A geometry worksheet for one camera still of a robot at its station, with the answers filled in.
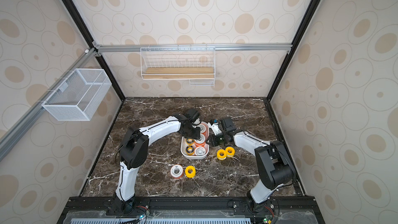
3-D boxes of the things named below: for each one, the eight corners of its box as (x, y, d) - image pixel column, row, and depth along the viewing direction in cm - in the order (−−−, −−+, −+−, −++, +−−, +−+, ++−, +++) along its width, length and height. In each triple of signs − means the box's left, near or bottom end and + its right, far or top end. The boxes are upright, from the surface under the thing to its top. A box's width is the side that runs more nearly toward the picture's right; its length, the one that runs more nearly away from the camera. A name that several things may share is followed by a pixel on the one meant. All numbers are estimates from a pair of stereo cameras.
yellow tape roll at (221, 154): (217, 160, 91) (217, 158, 89) (216, 150, 94) (216, 149, 93) (226, 160, 91) (227, 158, 89) (225, 150, 94) (226, 149, 93)
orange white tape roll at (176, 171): (170, 178, 84) (169, 177, 82) (171, 165, 89) (171, 164, 87) (182, 178, 84) (182, 177, 82) (183, 165, 89) (183, 164, 87)
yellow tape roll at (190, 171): (184, 177, 85) (184, 176, 83) (185, 166, 88) (185, 165, 87) (195, 177, 85) (195, 176, 83) (196, 166, 88) (196, 165, 87)
